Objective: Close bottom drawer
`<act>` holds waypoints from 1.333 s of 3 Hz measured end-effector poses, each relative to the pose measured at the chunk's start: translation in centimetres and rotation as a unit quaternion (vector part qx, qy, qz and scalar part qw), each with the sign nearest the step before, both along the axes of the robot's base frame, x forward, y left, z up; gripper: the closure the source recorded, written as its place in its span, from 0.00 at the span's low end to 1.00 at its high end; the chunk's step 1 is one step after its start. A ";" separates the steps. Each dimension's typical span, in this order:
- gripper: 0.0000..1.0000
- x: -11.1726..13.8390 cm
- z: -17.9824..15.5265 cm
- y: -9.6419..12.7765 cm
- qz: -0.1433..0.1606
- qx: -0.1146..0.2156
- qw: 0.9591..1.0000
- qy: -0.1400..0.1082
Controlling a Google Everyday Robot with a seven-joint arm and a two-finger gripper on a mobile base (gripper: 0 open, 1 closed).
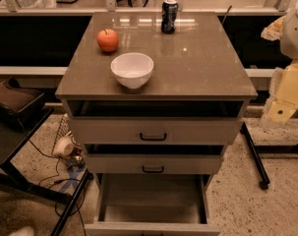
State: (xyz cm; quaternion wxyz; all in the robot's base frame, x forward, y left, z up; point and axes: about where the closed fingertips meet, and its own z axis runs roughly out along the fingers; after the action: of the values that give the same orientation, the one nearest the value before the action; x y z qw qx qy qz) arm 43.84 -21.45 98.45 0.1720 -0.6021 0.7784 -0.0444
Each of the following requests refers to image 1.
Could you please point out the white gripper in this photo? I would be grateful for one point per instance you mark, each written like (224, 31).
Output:
(294, 36)

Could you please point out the grey bottom drawer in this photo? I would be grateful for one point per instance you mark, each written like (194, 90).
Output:
(152, 205)

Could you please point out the grey drawer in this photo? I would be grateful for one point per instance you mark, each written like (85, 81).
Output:
(158, 122)
(146, 159)
(152, 205)

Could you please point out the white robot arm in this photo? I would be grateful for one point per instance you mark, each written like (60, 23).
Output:
(285, 29)

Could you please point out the grey drawer cabinet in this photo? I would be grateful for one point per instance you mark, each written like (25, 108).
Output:
(195, 63)

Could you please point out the grey top drawer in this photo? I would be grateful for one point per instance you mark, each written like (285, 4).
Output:
(158, 122)

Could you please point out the grey middle drawer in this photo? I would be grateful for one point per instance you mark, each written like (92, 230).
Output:
(146, 159)

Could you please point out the black stand leg with caster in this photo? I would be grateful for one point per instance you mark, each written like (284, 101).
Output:
(260, 167)

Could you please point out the dark soda can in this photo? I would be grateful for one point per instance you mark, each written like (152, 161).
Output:
(169, 15)

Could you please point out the white bowl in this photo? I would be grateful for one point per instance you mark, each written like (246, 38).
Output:
(132, 70)

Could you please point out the red apple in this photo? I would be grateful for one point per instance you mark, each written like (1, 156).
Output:
(107, 40)

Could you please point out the white round device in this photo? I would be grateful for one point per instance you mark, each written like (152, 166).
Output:
(64, 146)

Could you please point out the dark brown bag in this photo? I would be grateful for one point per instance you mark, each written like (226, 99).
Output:
(17, 103)

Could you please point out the black side table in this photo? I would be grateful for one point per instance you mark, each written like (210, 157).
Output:
(11, 141)

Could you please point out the white shoe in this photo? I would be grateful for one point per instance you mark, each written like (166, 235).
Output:
(24, 231)

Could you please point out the wire mesh basket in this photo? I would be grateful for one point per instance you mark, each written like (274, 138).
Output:
(63, 130)

